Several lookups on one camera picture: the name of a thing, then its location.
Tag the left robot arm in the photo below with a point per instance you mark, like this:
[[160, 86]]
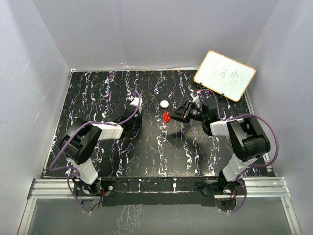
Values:
[[81, 147]]

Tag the white earbud charging case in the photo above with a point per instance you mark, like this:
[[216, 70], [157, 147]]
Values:
[[164, 104]]

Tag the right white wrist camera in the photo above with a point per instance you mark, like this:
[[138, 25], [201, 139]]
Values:
[[195, 99]]

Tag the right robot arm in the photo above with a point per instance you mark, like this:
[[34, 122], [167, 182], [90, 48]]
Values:
[[248, 141]]

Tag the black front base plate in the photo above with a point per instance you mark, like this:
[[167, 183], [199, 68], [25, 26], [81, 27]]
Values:
[[116, 191]]

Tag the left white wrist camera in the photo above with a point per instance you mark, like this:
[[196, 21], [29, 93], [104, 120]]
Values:
[[137, 103]]

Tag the red ball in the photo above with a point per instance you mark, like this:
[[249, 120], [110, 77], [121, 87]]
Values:
[[166, 117]]

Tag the small whiteboard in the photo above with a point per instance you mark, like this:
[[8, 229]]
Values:
[[224, 75]]

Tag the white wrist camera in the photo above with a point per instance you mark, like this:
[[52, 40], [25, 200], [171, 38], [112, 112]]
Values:
[[137, 103], [195, 99]]

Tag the aluminium frame rail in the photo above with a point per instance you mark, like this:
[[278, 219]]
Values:
[[254, 187]]

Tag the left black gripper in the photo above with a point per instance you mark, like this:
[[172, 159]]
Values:
[[139, 125]]

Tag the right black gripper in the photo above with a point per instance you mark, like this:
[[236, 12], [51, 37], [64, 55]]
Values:
[[183, 113]]

